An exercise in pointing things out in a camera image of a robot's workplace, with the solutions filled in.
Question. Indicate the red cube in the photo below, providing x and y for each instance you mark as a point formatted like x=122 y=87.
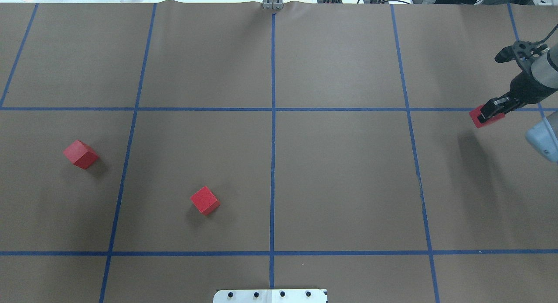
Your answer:
x=81 y=154
x=476 y=116
x=205 y=201

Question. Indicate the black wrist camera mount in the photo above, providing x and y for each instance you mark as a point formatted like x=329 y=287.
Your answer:
x=524 y=53

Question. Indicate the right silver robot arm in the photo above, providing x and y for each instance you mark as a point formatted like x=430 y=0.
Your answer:
x=537 y=80

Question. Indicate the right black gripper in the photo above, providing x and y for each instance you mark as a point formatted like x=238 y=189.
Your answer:
x=526 y=87

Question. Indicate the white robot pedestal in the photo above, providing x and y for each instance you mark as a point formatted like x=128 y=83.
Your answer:
x=271 y=296

